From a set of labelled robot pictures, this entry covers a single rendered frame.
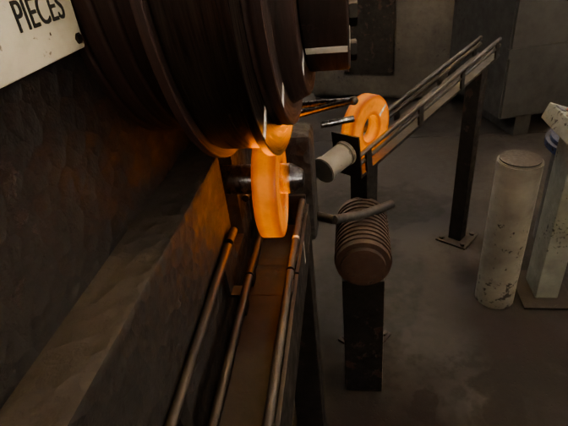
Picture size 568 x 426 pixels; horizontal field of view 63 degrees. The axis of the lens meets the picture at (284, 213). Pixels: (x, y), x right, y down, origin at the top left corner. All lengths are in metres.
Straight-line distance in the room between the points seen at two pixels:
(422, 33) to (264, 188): 2.74
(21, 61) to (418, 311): 1.44
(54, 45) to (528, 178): 1.23
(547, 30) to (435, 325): 1.72
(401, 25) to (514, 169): 2.04
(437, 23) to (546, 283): 1.99
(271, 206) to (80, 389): 0.34
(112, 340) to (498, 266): 1.32
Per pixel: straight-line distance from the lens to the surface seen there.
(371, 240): 1.03
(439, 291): 1.71
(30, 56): 0.38
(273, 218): 0.62
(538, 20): 2.75
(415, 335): 1.55
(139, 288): 0.43
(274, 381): 0.55
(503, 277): 1.60
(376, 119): 1.14
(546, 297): 1.77
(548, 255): 1.65
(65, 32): 0.42
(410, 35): 3.29
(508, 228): 1.49
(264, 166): 0.61
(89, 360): 0.39
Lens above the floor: 1.13
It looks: 32 degrees down
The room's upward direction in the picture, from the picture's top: 7 degrees counter-clockwise
